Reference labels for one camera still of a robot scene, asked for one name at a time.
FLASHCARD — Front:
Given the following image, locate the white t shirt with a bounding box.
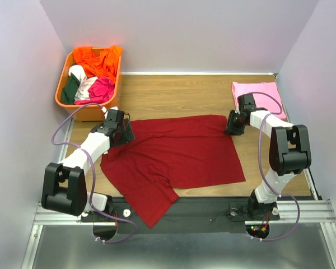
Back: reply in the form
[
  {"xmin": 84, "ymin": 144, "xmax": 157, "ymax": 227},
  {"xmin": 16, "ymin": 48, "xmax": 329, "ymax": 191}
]
[{"xmin": 68, "ymin": 64, "xmax": 98, "ymax": 101}]

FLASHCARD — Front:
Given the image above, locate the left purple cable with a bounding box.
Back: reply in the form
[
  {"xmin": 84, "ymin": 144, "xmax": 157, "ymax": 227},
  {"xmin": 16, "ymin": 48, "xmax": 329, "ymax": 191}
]
[{"xmin": 50, "ymin": 103, "xmax": 137, "ymax": 244}]

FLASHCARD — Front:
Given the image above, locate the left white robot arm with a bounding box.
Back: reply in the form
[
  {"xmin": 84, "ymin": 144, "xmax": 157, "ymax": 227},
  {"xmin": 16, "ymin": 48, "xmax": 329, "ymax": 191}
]
[{"xmin": 41, "ymin": 118, "xmax": 135, "ymax": 221}]

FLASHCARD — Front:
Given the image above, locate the aluminium frame rail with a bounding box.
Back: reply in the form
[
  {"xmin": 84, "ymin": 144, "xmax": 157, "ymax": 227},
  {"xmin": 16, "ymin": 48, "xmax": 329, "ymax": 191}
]
[{"xmin": 22, "ymin": 72, "xmax": 336, "ymax": 268}]

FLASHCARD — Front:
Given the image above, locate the dark green t shirt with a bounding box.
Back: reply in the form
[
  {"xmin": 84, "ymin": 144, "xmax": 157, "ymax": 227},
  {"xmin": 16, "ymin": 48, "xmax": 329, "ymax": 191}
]
[{"xmin": 61, "ymin": 75, "xmax": 80, "ymax": 105}]

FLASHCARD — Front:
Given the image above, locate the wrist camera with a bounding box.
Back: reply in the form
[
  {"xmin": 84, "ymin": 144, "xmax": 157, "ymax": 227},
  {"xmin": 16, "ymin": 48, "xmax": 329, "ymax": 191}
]
[
  {"xmin": 237, "ymin": 94, "xmax": 256, "ymax": 113},
  {"xmin": 103, "ymin": 108, "xmax": 130, "ymax": 129}
]

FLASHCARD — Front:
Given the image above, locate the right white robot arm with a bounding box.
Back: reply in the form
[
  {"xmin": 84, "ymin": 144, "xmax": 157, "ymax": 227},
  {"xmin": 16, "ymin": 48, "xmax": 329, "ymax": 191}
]
[{"xmin": 225, "ymin": 110, "xmax": 312, "ymax": 219}]

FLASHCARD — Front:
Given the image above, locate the orange plastic laundry basket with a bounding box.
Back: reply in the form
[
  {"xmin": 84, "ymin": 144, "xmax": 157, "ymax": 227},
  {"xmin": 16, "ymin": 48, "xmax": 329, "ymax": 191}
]
[{"xmin": 54, "ymin": 52, "xmax": 122, "ymax": 122}]

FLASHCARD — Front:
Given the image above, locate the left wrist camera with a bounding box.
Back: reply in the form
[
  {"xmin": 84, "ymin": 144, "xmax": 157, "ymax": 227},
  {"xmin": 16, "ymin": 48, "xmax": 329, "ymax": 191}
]
[{"xmin": 103, "ymin": 108, "xmax": 130, "ymax": 129}]

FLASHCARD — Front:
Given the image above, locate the folded pink t shirt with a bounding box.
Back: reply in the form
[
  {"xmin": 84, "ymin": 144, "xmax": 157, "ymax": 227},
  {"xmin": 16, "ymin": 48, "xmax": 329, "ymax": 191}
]
[{"xmin": 232, "ymin": 81, "xmax": 287, "ymax": 120}]

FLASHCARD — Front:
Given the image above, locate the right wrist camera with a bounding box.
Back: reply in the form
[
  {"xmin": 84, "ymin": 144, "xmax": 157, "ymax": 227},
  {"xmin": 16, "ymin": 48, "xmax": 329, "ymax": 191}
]
[{"xmin": 237, "ymin": 94, "xmax": 256, "ymax": 113}]

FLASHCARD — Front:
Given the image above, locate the dark red t shirt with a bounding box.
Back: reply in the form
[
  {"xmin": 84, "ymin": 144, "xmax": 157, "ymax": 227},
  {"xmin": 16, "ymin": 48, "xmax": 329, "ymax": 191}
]
[{"xmin": 100, "ymin": 115, "xmax": 245, "ymax": 228}]

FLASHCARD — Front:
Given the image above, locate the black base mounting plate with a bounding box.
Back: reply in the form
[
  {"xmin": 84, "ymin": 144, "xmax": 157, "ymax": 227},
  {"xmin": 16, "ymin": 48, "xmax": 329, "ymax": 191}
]
[{"xmin": 81, "ymin": 197, "xmax": 280, "ymax": 235}]

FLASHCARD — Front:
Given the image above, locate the orange t shirt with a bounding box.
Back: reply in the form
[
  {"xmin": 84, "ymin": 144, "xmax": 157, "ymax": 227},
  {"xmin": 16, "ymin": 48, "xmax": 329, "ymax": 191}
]
[{"xmin": 72, "ymin": 45, "xmax": 123, "ymax": 83}]

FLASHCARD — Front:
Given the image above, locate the magenta t shirt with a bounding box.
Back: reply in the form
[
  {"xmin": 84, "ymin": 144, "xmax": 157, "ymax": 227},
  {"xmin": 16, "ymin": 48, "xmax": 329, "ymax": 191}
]
[{"xmin": 74, "ymin": 77, "xmax": 115, "ymax": 105}]

